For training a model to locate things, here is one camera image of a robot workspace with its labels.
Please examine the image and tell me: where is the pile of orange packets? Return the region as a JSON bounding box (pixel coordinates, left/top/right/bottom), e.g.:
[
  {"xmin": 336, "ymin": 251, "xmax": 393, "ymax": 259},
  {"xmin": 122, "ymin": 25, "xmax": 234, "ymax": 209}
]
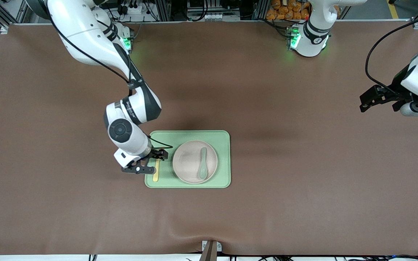
[{"xmin": 266, "ymin": 0, "xmax": 341, "ymax": 21}]

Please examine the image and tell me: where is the metal table edge clamp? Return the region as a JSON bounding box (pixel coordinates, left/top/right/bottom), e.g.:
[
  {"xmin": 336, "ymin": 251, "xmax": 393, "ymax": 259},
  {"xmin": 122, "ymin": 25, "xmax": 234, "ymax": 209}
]
[{"xmin": 199, "ymin": 240, "xmax": 223, "ymax": 261}]

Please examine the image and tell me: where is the white power strip with plugs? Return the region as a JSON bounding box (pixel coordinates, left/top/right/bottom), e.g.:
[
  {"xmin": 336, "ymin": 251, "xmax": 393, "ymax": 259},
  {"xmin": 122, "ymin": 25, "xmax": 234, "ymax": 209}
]
[{"xmin": 118, "ymin": 3, "xmax": 148, "ymax": 16}]

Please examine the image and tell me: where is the beige round plate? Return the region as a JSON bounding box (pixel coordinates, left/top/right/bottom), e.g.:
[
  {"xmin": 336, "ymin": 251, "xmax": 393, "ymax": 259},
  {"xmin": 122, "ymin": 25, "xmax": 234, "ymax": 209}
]
[{"xmin": 172, "ymin": 140, "xmax": 218, "ymax": 184}]

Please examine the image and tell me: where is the grey-green plastic spoon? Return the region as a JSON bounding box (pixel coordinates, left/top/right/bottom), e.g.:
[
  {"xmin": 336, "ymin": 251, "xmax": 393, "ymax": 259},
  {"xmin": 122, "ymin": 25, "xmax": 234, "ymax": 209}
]
[{"xmin": 198, "ymin": 146, "xmax": 208, "ymax": 179}]

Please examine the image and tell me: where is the brown table cloth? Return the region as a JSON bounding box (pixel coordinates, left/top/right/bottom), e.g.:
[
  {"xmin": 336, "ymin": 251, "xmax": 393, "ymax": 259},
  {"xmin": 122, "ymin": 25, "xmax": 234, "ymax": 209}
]
[{"xmin": 0, "ymin": 20, "xmax": 418, "ymax": 256}]

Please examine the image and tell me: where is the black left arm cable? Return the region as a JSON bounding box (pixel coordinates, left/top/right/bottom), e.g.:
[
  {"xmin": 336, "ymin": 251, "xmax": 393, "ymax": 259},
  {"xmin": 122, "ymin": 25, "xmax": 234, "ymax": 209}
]
[{"xmin": 365, "ymin": 15, "xmax": 418, "ymax": 95}]

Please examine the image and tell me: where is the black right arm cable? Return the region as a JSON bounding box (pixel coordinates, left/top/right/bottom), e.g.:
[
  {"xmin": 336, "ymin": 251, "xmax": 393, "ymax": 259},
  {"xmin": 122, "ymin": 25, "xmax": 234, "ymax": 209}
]
[{"xmin": 48, "ymin": 7, "xmax": 174, "ymax": 151}]

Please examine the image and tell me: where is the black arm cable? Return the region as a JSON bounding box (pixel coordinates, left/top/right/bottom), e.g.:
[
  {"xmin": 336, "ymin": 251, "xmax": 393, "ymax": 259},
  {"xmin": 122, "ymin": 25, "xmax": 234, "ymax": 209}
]
[
  {"xmin": 48, "ymin": 7, "xmax": 174, "ymax": 151},
  {"xmin": 365, "ymin": 15, "xmax": 418, "ymax": 95}
]

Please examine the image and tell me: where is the light green rectangular tray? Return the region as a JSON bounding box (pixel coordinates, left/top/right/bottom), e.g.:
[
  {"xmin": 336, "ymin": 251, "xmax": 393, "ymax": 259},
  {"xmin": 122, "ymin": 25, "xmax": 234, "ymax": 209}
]
[{"xmin": 144, "ymin": 130, "xmax": 231, "ymax": 189}]

